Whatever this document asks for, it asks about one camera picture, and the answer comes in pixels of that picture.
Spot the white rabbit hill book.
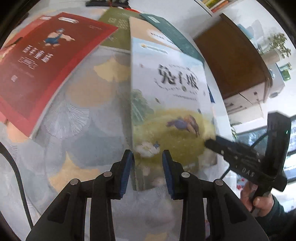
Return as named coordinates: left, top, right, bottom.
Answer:
left=129, top=17, right=217, bottom=191

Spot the teal book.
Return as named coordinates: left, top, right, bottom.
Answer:
left=140, top=14, right=205, bottom=64

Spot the right forearm dark sleeve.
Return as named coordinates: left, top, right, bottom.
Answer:
left=255, top=196, right=295, bottom=240

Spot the row of shelf books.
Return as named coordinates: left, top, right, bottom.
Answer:
left=202, top=0, right=233, bottom=13

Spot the person's right hand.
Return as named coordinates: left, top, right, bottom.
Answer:
left=240, top=181, right=274, bottom=217

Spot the blue bird back-cover book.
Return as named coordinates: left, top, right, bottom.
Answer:
left=207, top=86, right=215, bottom=103

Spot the brown wooden cabinet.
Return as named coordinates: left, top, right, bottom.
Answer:
left=194, top=14, right=273, bottom=101

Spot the potted green plant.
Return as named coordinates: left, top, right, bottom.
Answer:
left=268, top=33, right=291, bottom=59

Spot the dark red nursery rhyme book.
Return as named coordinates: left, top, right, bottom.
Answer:
left=1, top=12, right=117, bottom=138

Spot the red portrait cover book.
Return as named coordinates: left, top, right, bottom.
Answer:
left=0, top=15, right=53, bottom=63

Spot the red tassel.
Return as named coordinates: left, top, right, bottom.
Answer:
left=116, top=6, right=141, bottom=14

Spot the olive green book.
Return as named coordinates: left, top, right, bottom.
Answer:
left=99, top=8, right=142, bottom=51

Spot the black cable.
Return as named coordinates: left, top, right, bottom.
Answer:
left=0, top=142, right=34, bottom=229

